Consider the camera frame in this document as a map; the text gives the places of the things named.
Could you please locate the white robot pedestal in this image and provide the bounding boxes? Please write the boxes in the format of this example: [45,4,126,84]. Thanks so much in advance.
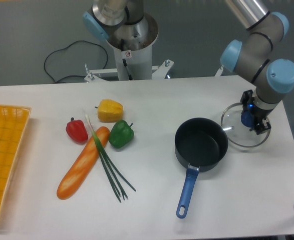
[83,12,174,81]

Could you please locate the black floor cable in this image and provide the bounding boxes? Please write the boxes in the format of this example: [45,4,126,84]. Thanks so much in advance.
[44,40,109,84]

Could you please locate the green spring onion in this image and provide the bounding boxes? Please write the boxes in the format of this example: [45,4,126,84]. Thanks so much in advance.
[85,114,136,203]

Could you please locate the dark saucepan blue handle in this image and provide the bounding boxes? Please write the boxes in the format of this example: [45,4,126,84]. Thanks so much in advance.
[175,117,228,219]

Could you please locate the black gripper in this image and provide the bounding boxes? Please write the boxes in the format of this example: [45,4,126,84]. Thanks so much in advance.
[240,89,273,135]

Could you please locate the glass lid blue knob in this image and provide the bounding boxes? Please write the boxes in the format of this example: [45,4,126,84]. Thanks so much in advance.
[220,102,271,148]

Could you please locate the green bell pepper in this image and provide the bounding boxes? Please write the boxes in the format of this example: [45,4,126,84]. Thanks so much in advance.
[109,120,134,149]

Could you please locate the yellow woven basket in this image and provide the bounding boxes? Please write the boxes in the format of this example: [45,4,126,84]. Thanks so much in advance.
[0,104,32,215]

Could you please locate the orange baguette bread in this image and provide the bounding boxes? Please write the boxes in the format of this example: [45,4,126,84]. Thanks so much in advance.
[56,136,99,200]

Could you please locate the yellow bell pepper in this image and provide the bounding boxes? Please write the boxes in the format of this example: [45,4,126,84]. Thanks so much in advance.
[95,99,124,123]

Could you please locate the red bell pepper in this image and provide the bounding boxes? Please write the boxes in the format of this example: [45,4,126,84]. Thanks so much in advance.
[66,117,88,144]

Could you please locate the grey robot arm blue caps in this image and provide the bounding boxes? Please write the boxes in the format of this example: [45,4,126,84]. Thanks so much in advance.
[82,0,294,135]

